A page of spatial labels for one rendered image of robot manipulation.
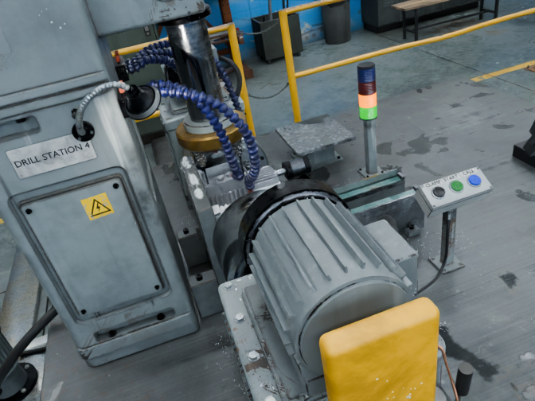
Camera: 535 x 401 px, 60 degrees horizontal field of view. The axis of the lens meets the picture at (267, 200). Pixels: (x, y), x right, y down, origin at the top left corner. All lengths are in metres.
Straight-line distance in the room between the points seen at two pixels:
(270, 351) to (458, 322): 0.64
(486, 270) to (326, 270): 0.89
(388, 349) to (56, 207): 0.74
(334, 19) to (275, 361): 5.84
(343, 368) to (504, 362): 0.73
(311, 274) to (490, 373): 0.68
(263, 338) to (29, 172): 0.56
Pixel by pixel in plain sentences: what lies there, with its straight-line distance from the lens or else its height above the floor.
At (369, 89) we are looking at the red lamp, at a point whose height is 1.14.
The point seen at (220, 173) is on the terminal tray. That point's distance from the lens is 1.28.
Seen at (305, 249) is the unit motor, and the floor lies 1.35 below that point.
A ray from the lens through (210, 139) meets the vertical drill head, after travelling 1.09.
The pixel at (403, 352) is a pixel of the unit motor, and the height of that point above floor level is 1.31.
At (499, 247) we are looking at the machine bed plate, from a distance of 1.47.
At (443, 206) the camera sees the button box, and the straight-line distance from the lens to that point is 1.19.
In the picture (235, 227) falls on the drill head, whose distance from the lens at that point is 1.01.
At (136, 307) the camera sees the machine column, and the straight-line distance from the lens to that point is 1.20.
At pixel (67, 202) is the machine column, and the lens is 1.03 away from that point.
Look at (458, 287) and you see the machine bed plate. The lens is 1.33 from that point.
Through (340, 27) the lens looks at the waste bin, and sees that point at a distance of 6.38.
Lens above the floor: 1.73
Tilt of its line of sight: 33 degrees down
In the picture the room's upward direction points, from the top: 11 degrees counter-clockwise
